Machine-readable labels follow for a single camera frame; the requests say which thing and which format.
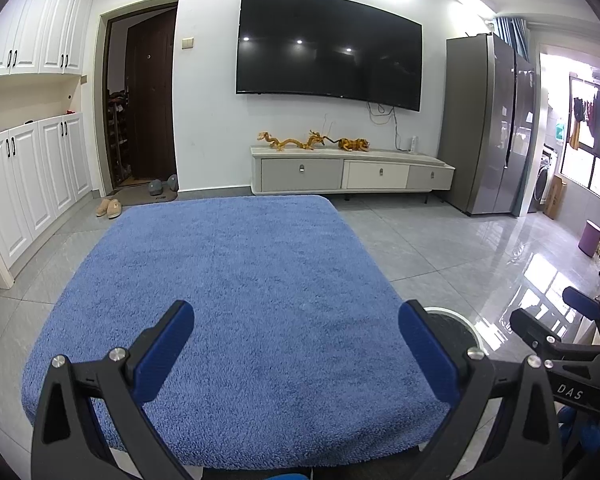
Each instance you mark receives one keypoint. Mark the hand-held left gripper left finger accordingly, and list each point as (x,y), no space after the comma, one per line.
(162,355)

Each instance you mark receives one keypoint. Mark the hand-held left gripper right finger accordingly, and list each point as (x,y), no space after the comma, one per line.
(425,355)

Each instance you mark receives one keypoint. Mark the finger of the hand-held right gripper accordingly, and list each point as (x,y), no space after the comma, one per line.
(530,330)
(582,301)

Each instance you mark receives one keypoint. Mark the white trash bin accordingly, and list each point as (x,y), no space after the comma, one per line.
(455,327)

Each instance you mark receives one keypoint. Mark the purple stool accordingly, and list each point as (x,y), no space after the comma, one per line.
(590,237)

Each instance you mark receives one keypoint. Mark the blue fluffy rug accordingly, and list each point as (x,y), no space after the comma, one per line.
(255,310)

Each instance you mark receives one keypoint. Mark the cardboard box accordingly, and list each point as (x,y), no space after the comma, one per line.
(555,197)

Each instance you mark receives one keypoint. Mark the washing machine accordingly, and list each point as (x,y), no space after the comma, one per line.
(542,180)

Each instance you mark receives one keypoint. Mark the dark doormat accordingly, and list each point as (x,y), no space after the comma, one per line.
(130,195)

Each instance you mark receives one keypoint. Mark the grey slipper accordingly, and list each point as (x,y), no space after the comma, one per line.
(172,183)
(156,187)

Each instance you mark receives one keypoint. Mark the grey refrigerator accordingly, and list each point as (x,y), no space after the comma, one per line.
(480,125)

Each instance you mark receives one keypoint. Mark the white power strip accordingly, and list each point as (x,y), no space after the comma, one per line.
(414,144)

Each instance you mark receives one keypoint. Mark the white floor cabinet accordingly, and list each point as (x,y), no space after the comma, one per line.
(30,185)

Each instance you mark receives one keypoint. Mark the shoe rack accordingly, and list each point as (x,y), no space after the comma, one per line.
(118,140)

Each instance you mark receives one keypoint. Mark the gold tiger figurine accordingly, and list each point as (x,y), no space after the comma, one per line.
(354,145)

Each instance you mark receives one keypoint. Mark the white grey television cabinet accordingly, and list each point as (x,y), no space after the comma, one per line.
(300,172)

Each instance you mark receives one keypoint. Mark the gold dragon figurine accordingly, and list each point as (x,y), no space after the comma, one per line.
(317,141)
(280,142)

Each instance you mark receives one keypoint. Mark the dark brown door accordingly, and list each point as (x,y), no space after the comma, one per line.
(152,100)

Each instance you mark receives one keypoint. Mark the blue curtain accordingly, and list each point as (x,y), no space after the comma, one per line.
(511,35)

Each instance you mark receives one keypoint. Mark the wall light switch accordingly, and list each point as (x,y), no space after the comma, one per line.
(187,42)

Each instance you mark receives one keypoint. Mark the black wall television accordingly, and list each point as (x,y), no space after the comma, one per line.
(330,45)

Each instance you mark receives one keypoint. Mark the white wall cabinet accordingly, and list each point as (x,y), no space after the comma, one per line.
(30,25)

